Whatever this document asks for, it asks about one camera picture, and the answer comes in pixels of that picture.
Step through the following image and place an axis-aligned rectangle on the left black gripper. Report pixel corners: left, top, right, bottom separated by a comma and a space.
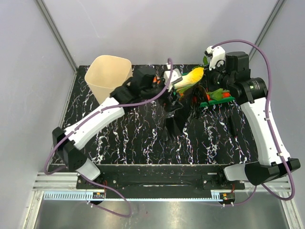
141, 76, 183, 112

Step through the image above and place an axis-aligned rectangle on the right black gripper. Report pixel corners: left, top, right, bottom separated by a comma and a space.
198, 61, 234, 93

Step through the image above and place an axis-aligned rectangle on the black trash bag roll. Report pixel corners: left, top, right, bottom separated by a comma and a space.
162, 83, 207, 142

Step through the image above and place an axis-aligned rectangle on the beige plastic trash bin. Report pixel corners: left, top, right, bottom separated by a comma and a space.
84, 55, 132, 104

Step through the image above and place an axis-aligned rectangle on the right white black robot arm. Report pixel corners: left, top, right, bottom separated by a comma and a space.
204, 47, 301, 189

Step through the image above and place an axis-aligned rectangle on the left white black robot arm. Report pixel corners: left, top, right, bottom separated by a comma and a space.
49, 69, 173, 188

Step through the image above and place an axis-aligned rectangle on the green leafy vegetable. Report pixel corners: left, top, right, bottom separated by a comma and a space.
204, 68, 230, 102

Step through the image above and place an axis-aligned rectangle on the small orange carrot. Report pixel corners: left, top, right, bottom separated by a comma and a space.
222, 92, 231, 98

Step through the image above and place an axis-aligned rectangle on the green plastic basket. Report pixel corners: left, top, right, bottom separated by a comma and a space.
172, 86, 234, 108

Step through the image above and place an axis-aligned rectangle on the yellow white napa cabbage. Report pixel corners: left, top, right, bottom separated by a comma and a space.
173, 67, 204, 90

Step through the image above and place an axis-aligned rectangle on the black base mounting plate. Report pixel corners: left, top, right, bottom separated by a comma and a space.
76, 164, 246, 198

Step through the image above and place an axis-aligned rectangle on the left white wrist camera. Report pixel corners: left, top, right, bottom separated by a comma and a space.
163, 69, 183, 92

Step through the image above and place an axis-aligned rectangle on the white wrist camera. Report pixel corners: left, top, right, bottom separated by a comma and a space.
163, 69, 183, 92
205, 46, 225, 71

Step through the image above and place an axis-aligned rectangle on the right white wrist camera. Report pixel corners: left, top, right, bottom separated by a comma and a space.
205, 46, 225, 71

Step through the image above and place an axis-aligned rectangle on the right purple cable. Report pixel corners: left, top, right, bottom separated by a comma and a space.
206, 39, 296, 207

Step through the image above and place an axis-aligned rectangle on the purple cable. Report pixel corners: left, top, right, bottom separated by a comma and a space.
44, 57, 174, 217
206, 39, 296, 207

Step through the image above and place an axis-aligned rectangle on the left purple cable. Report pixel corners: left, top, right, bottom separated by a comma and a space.
44, 57, 174, 217

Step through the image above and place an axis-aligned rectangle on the aluminium frame rail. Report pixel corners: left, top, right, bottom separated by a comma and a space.
26, 167, 303, 229

